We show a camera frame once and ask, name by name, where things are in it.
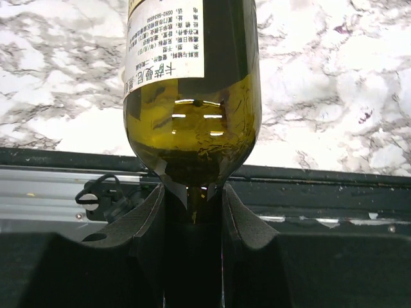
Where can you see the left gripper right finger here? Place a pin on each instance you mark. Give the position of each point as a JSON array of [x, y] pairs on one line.
[[266, 268]]

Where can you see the tall green wine bottle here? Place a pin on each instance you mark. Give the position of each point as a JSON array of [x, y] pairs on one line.
[[192, 114]]

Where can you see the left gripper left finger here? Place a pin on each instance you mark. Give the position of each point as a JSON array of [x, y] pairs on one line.
[[119, 266]]

